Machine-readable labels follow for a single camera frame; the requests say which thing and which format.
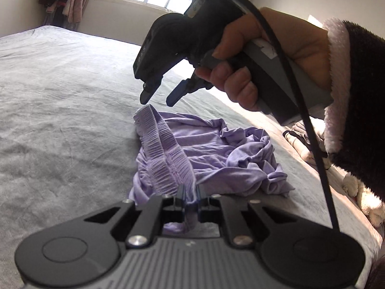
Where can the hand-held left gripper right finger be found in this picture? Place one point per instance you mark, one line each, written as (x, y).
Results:
(201, 206)

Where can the purple pants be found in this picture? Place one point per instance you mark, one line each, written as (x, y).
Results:
(210, 144)

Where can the grey bed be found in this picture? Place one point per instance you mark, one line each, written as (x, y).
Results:
(66, 111)

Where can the white plush toy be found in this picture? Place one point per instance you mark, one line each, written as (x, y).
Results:
(367, 201)

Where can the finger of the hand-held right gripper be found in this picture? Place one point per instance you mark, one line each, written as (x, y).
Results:
(148, 93)
(177, 91)

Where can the white folded garment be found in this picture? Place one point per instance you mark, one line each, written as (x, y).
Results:
(315, 132)

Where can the person's right hand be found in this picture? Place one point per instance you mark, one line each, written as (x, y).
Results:
(300, 39)

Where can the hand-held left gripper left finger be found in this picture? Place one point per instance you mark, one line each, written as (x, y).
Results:
(180, 204)

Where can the beige folded garment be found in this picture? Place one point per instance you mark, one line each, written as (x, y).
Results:
(300, 150)

